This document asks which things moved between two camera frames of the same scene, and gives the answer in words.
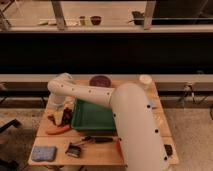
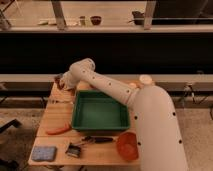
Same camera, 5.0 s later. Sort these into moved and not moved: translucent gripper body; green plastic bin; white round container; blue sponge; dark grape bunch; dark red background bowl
Moved: translucent gripper body; dark grape bunch
Not moved: green plastic bin; blue sponge; dark red background bowl; white round container
